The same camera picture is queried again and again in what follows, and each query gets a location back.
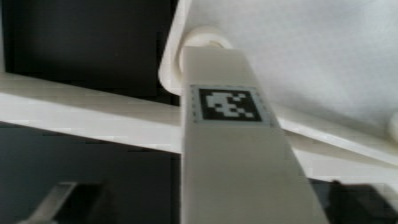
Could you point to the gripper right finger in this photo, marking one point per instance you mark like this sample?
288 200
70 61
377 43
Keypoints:
352 203

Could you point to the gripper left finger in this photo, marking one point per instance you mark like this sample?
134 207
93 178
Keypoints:
77 204

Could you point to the white desk leg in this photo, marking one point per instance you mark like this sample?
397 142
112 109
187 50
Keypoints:
244 184

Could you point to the white desk tabletop tray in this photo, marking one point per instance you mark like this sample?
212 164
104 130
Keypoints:
320 44

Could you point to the white front fence bar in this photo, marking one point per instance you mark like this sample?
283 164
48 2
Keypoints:
342 154

